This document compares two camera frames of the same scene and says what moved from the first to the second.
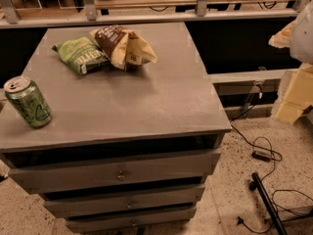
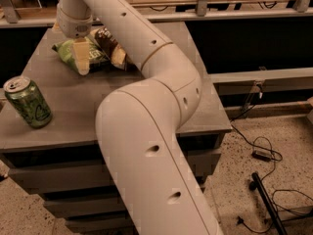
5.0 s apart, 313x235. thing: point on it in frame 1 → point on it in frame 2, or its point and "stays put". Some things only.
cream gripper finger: (298, 96) → (78, 28)
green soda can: (23, 94) stays put
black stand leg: (256, 185) stays put
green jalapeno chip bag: (83, 55) stays put
